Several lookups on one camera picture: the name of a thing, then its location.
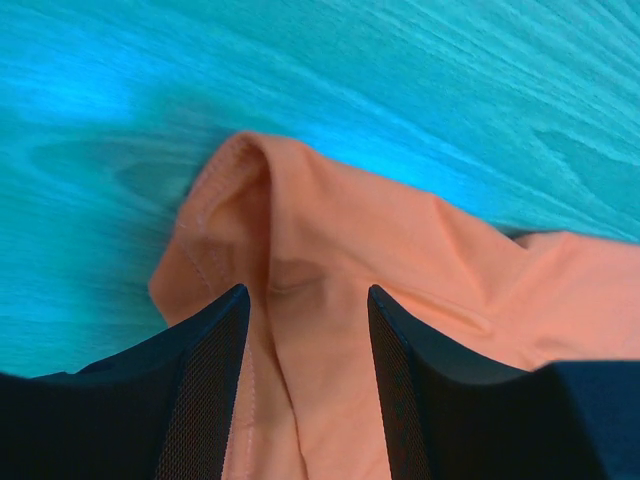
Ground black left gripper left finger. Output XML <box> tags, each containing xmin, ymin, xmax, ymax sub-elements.
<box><xmin>1</xmin><ymin>285</ymin><xmax>249</xmax><ymax>479</ymax></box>

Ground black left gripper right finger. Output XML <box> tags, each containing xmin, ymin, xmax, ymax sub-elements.
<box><xmin>367</xmin><ymin>286</ymin><xmax>639</xmax><ymax>479</ymax></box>

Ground orange t-shirt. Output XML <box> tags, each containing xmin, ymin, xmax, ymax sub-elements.
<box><xmin>150</xmin><ymin>133</ymin><xmax>639</xmax><ymax>479</ymax></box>

